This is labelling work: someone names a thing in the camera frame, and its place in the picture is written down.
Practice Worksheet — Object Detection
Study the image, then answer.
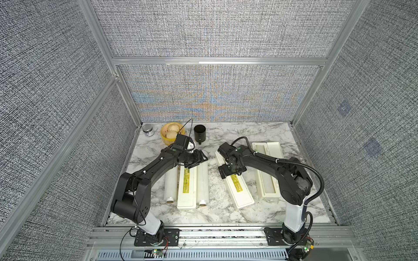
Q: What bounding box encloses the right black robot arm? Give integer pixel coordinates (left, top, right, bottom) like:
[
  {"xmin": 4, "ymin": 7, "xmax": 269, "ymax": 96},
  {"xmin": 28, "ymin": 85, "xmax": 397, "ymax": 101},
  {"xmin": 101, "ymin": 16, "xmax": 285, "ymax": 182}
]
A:
[{"xmin": 218, "ymin": 142, "xmax": 313, "ymax": 245}]

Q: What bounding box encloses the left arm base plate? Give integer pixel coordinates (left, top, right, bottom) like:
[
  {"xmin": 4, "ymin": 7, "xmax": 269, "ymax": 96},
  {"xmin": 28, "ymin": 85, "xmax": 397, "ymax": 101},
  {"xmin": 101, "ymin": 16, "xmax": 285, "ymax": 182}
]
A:
[{"xmin": 134, "ymin": 228, "xmax": 180, "ymax": 247}]

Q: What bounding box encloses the right black corrugated cable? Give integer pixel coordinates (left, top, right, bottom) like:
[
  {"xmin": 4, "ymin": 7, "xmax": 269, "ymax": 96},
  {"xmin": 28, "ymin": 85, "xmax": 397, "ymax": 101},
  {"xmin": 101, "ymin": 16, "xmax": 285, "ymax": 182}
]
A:
[{"xmin": 230, "ymin": 136, "xmax": 325, "ymax": 258}]

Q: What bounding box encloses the plastic wrap roll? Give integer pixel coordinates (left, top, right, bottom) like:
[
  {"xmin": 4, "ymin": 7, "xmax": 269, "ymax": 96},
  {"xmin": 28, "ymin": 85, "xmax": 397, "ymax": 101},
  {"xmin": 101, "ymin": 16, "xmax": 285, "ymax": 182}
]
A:
[
  {"xmin": 197, "ymin": 162, "xmax": 209, "ymax": 207},
  {"xmin": 164, "ymin": 167, "xmax": 179, "ymax": 203}
]

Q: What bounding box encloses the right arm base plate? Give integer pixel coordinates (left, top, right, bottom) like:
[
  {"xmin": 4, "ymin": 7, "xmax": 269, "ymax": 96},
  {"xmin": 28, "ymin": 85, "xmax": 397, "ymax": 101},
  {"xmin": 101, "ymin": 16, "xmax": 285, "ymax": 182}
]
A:
[{"xmin": 263, "ymin": 227, "xmax": 314, "ymax": 246}]

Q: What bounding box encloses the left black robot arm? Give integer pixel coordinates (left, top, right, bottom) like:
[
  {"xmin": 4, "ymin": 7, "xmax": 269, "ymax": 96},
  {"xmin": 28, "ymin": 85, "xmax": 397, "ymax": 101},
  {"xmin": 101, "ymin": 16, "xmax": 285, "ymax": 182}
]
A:
[{"xmin": 111, "ymin": 147, "xmax": 208, "ymax": 236}]

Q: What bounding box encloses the white wrap dispenser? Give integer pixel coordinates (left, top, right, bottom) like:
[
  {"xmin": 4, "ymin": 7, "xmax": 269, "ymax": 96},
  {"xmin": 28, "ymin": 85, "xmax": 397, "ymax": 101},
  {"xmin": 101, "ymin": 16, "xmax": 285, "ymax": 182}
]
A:
[
  {"xmin": 177, "ymin": 166, "xmax": 197, "ymax": 210},
  {"xmin": 214, "ymin": 151, "xmax": 255, "ymax": 209},
  {"xmin": 251, "ymin": 141, "xmax": 285, "ymax": 200}
]

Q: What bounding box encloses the yellow bowl with buns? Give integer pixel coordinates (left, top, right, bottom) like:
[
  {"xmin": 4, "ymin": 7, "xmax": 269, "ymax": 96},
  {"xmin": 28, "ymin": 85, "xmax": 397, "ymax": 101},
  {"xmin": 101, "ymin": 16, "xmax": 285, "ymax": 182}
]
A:
[{"xmin": 160, "ymin": 122, "xmax": 186, "ymax": 145}]

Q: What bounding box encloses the black cup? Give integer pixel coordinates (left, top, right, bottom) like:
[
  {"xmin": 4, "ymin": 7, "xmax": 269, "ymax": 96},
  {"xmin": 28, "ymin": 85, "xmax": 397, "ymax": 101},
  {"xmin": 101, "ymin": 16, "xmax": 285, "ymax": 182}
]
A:
[{"xmin": 194, "ymin": 125, "xmax": 206, "ymax": 145}]

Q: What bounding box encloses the aluminium mounting rail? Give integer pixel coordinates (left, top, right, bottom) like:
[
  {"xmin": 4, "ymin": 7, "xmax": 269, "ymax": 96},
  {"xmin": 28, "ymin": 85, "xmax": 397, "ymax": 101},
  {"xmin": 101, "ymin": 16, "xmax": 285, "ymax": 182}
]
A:
[{"xmin": 87, "ymin": 224, "xmax": 360, "ymax": 249}]

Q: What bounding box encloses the small silver tin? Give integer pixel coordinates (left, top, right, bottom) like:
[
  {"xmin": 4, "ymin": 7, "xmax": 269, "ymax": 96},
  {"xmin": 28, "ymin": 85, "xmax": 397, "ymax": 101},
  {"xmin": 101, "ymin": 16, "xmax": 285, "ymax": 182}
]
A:
[{"xmin": 142, "ymin": 124, "xmax": 155, "ymax": 137}]

